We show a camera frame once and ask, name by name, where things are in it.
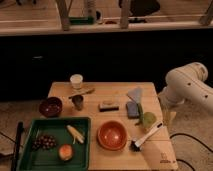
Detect white handled black brush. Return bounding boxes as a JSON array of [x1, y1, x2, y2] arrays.
[[130, 123, 163, 152]]

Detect red orange bowl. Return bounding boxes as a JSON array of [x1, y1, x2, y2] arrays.
[[97, 120, 127, 151]]

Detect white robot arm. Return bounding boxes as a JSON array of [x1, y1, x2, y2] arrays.
[[159, 62, 213, 115]]

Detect grey folded cloth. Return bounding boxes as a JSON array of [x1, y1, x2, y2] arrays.
[[127, 87, 142, 103]]

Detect orange toy fruit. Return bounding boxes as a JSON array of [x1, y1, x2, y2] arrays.
[[58, 144, 73, 161]]

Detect green toy vegetable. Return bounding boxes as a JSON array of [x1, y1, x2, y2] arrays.
[[137, 104, 157, 129]]

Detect black bar beside tray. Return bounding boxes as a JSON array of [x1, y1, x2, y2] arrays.
[[10, 122, 24, 171]]

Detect green plastic tray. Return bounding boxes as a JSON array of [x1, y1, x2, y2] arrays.
[[17, 117, 91, 171]]

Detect dark maroon bowl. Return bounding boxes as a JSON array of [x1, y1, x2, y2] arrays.
[[39, 97, 62, 117]]

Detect black cable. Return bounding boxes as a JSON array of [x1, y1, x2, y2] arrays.
[[169, 132, 213, 171]]

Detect purple toy grapes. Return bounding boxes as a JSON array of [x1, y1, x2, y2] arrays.
[[32, 135, 57, 150]]

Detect wooden spatula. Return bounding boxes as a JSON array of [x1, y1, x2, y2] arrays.
[[68, 88, 95, 99]]

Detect white paper cup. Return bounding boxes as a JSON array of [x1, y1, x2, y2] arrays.
[[70, 74, 83, 89]]

